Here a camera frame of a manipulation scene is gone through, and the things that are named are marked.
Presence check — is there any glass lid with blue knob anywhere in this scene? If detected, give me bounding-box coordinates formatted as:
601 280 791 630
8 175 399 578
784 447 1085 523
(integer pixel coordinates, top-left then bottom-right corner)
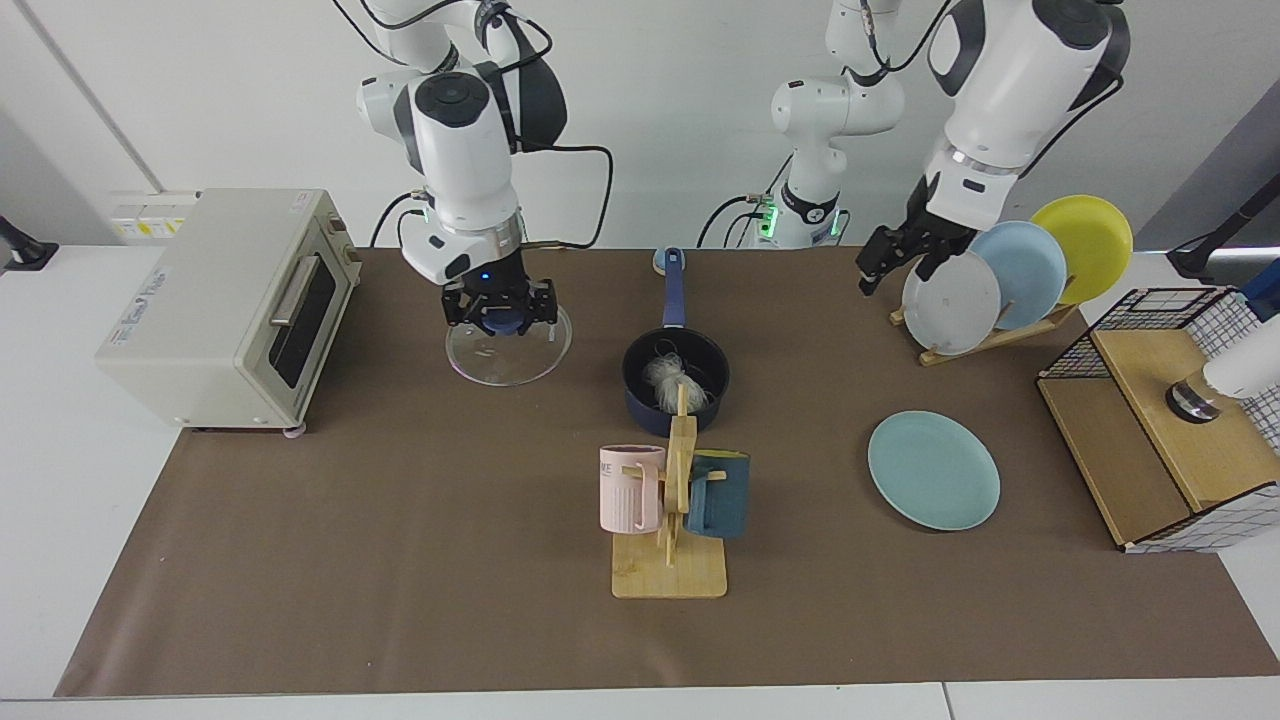
445 300 574 387

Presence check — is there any white vermicelli bundle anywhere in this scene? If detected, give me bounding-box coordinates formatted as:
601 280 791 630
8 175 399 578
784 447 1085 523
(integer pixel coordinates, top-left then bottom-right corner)
640 340 716 413

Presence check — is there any white round plate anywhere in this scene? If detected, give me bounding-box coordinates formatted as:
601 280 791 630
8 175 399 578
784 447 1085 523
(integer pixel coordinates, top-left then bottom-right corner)
902 248 1002 357

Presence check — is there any light blue round plate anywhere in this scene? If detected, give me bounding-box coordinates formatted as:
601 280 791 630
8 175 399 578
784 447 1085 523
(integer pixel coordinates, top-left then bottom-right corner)
968 220 1068 331

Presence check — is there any wooden plate rack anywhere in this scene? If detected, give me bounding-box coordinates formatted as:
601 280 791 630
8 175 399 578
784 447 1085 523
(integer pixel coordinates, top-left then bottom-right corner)
890 300 1081 367

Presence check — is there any yellow round plate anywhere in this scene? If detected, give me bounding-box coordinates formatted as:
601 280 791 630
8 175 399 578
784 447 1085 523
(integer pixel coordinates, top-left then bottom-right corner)
1030 195 1134 306

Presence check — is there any teal round plate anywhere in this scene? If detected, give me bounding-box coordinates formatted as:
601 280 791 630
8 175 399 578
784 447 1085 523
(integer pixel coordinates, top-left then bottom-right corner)
867 409 1002 532

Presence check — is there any pink ribbed cup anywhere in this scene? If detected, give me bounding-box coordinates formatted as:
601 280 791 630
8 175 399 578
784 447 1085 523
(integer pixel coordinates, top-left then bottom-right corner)
599 445 667 535

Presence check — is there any brown table cloth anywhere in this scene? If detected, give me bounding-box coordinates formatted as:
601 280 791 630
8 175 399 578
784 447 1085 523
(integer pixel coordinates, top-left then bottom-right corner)
55 247 1280 698

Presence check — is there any dark teal cup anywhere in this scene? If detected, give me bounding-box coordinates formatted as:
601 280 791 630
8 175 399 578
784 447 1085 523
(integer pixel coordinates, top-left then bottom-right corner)
684 450 751 540

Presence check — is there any black stand bar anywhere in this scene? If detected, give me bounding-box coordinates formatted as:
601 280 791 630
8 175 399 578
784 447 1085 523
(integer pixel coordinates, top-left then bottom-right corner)
1165 175 1280 283

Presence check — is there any pale toaster oven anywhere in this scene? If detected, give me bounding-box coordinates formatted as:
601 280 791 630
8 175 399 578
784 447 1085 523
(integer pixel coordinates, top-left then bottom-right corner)
95 188 363 438

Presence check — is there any wooden cup stand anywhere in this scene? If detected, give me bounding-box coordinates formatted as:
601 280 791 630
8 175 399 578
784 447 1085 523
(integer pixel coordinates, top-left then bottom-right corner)
611 384 729 600

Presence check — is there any blue block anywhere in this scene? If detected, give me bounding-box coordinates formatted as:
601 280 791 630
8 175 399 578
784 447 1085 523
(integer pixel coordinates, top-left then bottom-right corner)
1240 258 1280 323

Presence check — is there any black base cable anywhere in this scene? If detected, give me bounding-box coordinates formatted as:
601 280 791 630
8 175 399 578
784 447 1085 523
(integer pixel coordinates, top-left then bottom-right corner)
697 150 801 248
370 190 431 248

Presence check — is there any black pot with blue handle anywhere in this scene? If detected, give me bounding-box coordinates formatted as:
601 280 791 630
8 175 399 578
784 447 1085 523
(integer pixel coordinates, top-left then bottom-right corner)
621 247 732 438

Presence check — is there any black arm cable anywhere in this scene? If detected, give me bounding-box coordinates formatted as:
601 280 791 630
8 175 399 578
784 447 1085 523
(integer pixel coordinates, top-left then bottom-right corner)
335 0 614 251
860 0 1131 181

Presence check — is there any wire basket with wooden floor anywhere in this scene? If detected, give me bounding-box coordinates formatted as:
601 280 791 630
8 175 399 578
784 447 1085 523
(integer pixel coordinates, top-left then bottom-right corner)
1037 287 1280 554

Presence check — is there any white cylinder with silver ring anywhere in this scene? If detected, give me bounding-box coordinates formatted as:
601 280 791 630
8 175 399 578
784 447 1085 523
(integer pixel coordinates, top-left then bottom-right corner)
1165 335 1280 424

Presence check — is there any black clamp mount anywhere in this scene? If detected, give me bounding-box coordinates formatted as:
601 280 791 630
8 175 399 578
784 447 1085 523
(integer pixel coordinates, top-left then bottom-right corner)
0 215 58 273

